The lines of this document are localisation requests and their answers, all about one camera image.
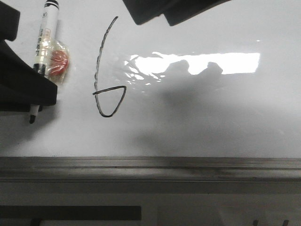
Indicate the black bar under whiteboard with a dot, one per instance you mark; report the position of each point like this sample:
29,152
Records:
72,212

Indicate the white whiteboard with aluminium frame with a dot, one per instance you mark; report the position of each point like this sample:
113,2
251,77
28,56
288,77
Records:
212,104

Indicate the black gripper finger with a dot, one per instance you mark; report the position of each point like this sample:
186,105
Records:
142,11
186,9
20,85

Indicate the white black whiteboard marker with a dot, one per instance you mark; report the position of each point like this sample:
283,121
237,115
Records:
51,56

